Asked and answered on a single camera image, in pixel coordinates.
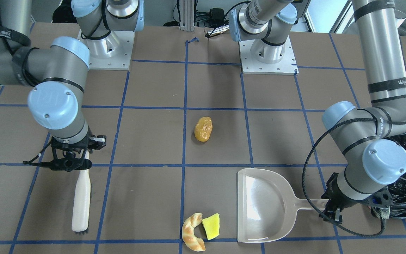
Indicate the black power adapter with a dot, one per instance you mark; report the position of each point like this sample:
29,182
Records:
216,15

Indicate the beige plastic dustpan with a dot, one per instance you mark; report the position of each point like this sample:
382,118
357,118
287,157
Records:
271,205

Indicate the aluminium frame post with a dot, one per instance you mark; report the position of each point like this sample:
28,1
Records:
186,15

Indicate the yellow sponge piece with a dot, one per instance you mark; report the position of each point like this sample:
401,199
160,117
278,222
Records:
211,225

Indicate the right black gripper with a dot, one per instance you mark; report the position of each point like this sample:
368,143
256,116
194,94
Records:
96,139

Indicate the beige hand brush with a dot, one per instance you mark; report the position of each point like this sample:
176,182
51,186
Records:
82,199

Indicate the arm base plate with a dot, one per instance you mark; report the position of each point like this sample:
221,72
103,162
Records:
118,53
257,57

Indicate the croissant bread piece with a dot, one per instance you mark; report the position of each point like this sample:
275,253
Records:
191,241

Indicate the round golden bread roll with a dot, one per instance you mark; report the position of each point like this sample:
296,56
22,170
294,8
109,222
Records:
203,129

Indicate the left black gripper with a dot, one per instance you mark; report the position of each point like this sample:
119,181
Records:
334,201

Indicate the metal connector plug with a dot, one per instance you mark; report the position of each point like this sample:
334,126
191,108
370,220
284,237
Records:
217,31

